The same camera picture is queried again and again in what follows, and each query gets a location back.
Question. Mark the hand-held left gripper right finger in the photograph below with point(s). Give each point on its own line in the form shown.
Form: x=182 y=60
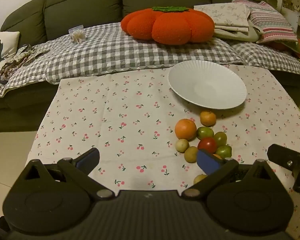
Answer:
x=208 y=162

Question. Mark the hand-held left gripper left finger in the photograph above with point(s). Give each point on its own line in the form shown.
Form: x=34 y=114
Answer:
x=88 y=160

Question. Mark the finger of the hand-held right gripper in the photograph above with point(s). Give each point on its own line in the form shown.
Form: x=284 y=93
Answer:
x=285 y=156

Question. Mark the yellow-green round fruit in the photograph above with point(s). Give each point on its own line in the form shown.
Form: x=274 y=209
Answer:
x=199 y=179
x=182 y=145
x=190 y=154

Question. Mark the green tomato with red tinge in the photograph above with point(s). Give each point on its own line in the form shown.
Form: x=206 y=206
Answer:
x=205 y=132

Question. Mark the large orange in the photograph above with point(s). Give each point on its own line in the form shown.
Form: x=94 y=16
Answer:
x=185 y=129

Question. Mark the small tangerine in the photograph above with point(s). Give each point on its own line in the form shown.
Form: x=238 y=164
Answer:
x=208 y=118

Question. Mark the white ribbed plate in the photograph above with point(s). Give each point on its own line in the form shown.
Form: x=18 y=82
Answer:
x=207 y=85

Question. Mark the cherry print tablecloth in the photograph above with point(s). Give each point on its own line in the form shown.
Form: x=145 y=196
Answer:
x=120 y=110

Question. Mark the grey checkered blanket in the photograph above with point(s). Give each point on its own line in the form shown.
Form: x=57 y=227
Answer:
x=110 y=47

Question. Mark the brown floral cloth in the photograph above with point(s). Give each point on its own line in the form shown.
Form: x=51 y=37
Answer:
x=17 y=57

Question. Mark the striped patterned pillow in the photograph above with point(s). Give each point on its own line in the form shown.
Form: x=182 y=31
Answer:
x=272 y=21

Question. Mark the white printed cushion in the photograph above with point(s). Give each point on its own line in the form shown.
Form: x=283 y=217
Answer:
x=3 y=45

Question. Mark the orange pumpkin cushion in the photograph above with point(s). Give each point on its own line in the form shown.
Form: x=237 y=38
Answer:
x=167 y=25

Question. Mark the folded floral cloth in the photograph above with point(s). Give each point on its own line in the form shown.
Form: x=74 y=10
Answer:
x=230 y=17

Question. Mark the dark green sofa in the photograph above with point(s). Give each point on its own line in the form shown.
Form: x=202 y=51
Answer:
x=85 y=2

